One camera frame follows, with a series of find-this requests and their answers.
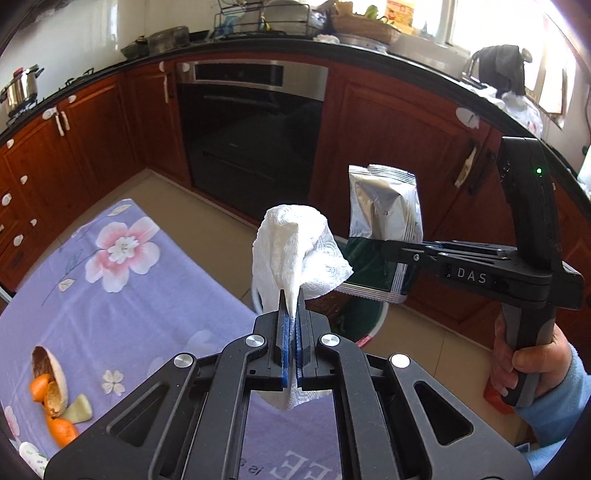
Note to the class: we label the woven basket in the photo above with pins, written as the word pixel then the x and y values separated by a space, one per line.
pixel 367 28

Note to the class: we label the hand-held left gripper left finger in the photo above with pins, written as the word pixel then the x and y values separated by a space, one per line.
pixel 285 350

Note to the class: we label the dark lidded container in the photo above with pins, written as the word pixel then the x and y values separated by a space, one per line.
pixel 168 38

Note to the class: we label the person's right hand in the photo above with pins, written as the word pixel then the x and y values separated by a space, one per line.
pixel 535 357

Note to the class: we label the orange peel piece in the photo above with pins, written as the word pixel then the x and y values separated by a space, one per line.
pixel 40 386
pixel 63 431
pixel 54 399

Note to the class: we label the steel cooking pot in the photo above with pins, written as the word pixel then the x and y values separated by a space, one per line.
pixel 21 90

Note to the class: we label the black pan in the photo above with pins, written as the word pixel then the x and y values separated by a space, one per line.
pixel 135 48

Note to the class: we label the teal grey trash bin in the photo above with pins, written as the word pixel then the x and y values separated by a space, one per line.
pixel 358 318

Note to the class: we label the pale green fruit piece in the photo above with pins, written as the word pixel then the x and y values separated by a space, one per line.
pixel 77 408

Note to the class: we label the red wooden kitchen cabinets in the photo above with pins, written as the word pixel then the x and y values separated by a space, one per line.
pixel 397 138

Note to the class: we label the black built-in oven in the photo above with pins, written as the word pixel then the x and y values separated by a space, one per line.
pixel 249 138

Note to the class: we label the green silver foil packet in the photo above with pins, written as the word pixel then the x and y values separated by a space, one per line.
pixel 383 207

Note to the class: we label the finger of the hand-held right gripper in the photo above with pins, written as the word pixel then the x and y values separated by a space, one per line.
pixel 466 249
pixel 411 256

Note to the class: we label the person's right forearm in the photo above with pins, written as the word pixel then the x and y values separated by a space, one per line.
pixel 563 415

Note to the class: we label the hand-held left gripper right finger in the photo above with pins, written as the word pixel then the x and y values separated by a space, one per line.
pixel 301 350

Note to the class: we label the white plastic bag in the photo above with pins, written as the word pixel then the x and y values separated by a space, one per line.
pixel 521 110

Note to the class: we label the white paper towel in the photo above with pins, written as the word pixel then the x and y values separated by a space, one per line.
pixel 286 249

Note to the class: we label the brown coconut shell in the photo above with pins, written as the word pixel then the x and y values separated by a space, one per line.
pixel 57 374

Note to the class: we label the white printed scrap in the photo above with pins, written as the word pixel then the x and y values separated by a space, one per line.
pixel 33 456

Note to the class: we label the black countertop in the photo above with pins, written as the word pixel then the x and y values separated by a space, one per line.
pixel 415 55

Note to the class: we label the kitchen window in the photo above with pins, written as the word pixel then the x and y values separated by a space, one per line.
pixel 508 23

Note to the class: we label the dark cloth on faucet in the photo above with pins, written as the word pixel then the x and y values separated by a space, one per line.
pixel 503 69

